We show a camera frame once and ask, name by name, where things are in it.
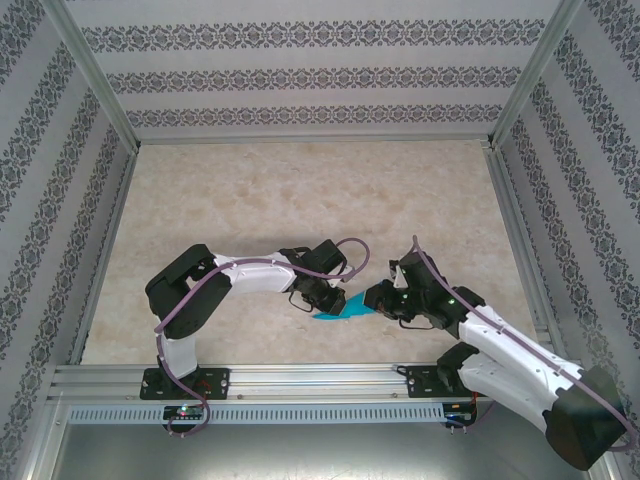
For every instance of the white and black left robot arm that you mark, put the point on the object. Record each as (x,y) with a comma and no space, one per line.
(255,275)

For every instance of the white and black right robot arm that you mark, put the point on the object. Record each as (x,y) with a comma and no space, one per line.
(510,345)

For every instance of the grey metal sheet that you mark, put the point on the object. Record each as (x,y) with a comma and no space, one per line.
(320,455)

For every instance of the aluminium mounting rail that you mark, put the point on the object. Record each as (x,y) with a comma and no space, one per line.
(315,380)

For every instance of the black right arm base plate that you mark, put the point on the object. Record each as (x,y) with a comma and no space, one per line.
(420,382)

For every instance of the aluminium side rail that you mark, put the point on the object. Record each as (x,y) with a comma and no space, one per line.
(515,225)
(107,250)

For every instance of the aluminium frame crossbar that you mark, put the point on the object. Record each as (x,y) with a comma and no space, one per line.
(315,137)

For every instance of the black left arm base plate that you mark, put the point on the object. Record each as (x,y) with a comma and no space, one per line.
(217,382)

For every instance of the aluminium frame post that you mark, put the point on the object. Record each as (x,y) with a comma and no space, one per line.
(92,70)
(533,70)

